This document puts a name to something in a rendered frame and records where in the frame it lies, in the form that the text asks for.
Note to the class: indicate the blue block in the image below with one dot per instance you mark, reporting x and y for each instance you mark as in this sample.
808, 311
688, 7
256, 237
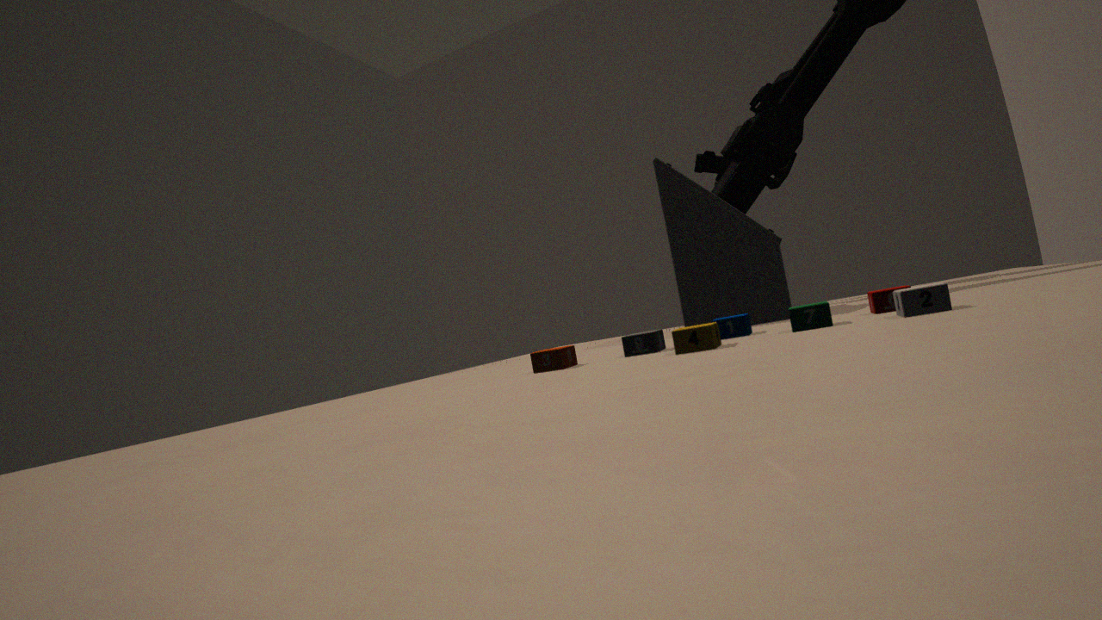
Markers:
734, 326

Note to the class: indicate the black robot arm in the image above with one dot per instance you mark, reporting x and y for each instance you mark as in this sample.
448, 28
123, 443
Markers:
766, 143

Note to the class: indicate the beige block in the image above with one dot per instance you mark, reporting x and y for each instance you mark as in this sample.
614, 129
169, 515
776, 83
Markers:
922, 300

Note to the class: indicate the orange block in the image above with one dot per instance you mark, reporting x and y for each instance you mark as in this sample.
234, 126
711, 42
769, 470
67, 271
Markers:
553, 359

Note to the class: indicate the yellow block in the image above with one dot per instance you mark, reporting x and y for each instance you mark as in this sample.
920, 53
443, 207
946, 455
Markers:
696, 338

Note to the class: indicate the red block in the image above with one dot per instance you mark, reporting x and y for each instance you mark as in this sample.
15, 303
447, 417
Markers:
882, 300

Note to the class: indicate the green block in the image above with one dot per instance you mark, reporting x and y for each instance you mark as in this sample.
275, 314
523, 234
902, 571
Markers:
810, 316

